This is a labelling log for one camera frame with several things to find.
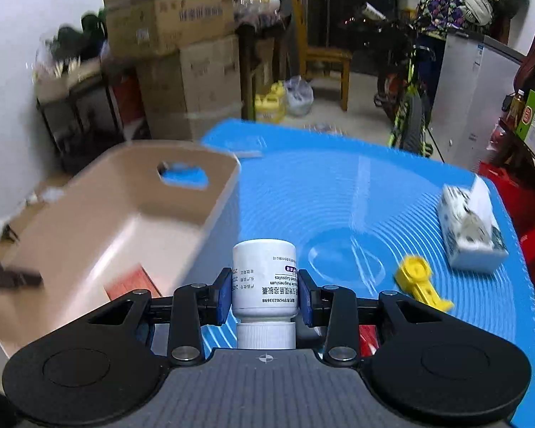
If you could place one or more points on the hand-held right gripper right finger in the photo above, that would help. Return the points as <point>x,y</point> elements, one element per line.
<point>306,299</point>

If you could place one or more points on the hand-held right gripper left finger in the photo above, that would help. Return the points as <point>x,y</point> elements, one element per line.
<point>223,298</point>

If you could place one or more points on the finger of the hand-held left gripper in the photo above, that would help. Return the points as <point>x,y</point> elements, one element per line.
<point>9,276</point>

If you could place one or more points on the white medicine bottle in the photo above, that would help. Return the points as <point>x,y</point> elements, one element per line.
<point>263,276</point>

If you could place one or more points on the red and silver toy figure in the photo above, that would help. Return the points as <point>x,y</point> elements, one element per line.
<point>368,338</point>

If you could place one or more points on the beige plastic storage bin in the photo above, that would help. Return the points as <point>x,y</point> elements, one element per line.
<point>116,240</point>

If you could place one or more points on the red patterned box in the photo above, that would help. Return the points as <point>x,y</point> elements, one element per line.
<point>131,283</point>

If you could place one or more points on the blue ribbed mat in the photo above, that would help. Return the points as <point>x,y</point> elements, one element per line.
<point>339,196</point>

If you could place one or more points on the yellow plastic part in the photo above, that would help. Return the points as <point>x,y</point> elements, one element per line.
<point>417,276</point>

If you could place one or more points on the black shelf cart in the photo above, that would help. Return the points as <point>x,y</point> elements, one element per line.
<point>80,125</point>

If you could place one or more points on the patterned tissue pack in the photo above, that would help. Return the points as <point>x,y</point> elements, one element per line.
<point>470,232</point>

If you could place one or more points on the yellow plastic jug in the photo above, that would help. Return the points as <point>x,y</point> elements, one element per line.
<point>267,109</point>
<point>278,88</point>

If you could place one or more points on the white plastic bag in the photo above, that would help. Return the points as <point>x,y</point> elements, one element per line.
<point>299,96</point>

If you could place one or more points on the red and white appliance box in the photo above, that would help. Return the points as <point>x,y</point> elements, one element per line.
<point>129,102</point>

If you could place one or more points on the printed cardboard box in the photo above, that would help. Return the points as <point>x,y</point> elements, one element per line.
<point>196,76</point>

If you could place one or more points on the green and black bicycle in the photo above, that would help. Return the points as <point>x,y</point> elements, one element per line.
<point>405,98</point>

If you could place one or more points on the red plastic crate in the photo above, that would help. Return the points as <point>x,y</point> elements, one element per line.
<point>512,196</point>

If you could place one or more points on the dark wooden table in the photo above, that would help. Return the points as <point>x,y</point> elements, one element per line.
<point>249,62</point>

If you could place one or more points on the wooden chair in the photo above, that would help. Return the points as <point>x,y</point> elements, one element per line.
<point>323,55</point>

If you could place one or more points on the dark cloth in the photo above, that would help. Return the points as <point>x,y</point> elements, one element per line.
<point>80,35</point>

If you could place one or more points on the white chest freezer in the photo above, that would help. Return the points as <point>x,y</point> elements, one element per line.
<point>472,98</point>

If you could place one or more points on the large open cardboard box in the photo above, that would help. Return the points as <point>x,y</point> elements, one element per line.
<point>169,18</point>

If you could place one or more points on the purple patterned cloth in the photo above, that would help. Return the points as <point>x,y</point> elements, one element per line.
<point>441,6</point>

